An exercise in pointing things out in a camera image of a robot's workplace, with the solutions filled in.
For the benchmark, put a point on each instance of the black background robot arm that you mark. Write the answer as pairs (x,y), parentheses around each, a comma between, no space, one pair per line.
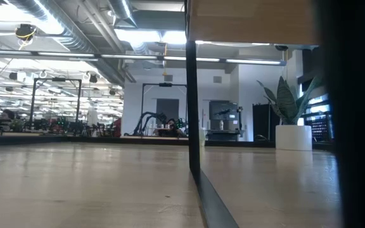
(147,118)

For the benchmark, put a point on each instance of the person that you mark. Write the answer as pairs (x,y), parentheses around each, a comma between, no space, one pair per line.
(171,123)
(8,117)

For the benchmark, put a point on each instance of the grey door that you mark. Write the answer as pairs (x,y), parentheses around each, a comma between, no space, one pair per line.
(170,106)

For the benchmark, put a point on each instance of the grey cabinet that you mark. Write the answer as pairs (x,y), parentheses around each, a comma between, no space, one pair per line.
(225,107)

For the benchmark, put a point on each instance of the red object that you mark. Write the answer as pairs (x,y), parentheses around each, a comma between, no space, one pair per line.
(118,128)

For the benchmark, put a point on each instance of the long ceiling light bar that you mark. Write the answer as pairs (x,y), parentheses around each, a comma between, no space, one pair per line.
(128,57)

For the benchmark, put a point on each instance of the black cabinet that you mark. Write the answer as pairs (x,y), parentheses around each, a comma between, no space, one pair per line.
(261,123)

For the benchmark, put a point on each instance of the green artificial plant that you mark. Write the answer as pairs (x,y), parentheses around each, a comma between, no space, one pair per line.
(285,101)

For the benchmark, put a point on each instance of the white plant pot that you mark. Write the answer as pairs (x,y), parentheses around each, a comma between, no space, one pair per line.
(293,137)

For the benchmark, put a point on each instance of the black perforated rack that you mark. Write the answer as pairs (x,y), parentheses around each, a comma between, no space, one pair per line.
(320,128)

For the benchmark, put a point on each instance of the black ceiling device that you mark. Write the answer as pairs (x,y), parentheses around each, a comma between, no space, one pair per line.
(25,31)

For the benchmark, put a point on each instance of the black gantry frame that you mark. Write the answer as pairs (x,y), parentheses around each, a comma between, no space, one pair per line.
(165,84)
(57,79)

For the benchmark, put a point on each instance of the black aluminium table frame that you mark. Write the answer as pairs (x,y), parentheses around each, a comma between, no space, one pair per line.
(138,141)

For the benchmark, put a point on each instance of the smooth silver duct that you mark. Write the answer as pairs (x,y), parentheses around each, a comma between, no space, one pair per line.
(122,9)

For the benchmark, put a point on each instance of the ribbed silver duct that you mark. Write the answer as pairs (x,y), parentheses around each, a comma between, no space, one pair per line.
(74,41)

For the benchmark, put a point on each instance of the black blurred post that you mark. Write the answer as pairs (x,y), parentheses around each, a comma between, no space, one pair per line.
(360,126)

